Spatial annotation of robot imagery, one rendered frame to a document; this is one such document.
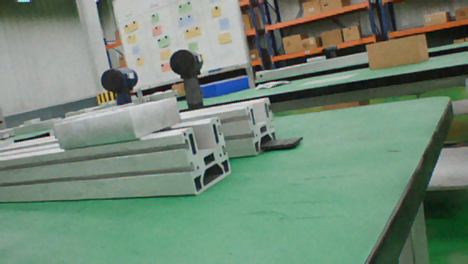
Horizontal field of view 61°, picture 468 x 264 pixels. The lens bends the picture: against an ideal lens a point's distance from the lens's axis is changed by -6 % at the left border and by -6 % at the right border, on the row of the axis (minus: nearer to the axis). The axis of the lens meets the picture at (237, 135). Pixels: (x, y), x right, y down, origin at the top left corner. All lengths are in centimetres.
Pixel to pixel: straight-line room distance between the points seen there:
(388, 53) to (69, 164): 208
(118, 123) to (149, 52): 387
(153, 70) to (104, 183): 382
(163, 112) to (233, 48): 322
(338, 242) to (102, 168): 40
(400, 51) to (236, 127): 187
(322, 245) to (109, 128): 36
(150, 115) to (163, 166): 8
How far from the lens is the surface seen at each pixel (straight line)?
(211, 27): 394
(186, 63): 95
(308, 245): 34
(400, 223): 40
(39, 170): 75
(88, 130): 63
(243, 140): 71
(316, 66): 429
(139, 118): 58
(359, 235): 35
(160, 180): 57
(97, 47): 935
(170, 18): 424
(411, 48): 248
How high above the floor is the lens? 92
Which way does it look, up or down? 8 degrees down
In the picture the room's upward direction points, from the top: 12 degrees counter-clockwise
